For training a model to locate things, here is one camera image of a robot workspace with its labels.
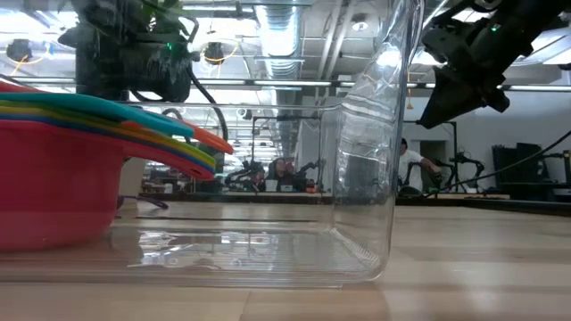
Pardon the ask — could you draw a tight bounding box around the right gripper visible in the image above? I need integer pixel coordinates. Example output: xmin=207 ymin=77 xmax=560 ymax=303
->
xmin=418 ymin=8 xmax=514 ymax=129

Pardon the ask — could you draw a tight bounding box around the clear plastic basket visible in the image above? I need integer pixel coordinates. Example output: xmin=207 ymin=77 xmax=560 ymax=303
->
xmin=0 ymin=0 xmax=426 ymax=287

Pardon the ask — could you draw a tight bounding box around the cyan measuring cup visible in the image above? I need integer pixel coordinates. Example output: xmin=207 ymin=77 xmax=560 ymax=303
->
xmin=0 ymin=92 xmax=196 ymax=138

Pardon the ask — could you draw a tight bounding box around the red measuring cup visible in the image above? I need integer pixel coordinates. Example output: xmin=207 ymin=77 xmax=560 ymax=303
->
xmin=0 ymin=119 xmax=216 ymax=253

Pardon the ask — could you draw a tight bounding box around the green measuring cup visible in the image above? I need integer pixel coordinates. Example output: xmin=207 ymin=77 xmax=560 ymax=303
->
xmin=0 ymin=99 xmax=219 ymax=167

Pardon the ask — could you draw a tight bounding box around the yellow measuring cup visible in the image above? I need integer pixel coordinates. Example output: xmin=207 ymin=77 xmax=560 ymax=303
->
xmin=0 ymin=106 xmax=218 ymax=170

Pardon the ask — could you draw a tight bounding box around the person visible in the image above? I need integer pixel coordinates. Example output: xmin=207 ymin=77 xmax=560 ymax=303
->
xmin=398 ymin=137 xmax=443 ymax=193
xmin=266 ymin=157 xmax=298 ymax=193

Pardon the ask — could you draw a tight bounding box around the black cabinet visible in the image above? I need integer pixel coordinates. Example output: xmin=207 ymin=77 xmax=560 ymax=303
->
xmin=492 ymin=142 xmax=550 ymax=188

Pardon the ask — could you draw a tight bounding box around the white plant pot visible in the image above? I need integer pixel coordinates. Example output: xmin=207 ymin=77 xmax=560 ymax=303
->
xmin=118 ymin=156 xmax=149 ymax=210

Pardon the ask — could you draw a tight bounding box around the black portal frame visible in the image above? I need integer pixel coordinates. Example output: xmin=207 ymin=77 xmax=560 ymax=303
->
xmin=403 ymin=119 xmax=459 ymax=197

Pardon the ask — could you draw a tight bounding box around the yellow hanging cord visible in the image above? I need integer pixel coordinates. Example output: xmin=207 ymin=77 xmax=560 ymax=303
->
xmin=404 ymin=70 xmax=414 ymax=111

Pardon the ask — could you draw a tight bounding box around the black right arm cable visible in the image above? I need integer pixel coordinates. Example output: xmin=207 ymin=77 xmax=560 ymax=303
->
xmin=445 ymin=129 xmax=571 ymax=191

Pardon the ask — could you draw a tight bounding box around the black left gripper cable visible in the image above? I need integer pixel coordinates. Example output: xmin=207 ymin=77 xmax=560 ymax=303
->
xmin=185 ymin=66 xmax=230 ymax=144

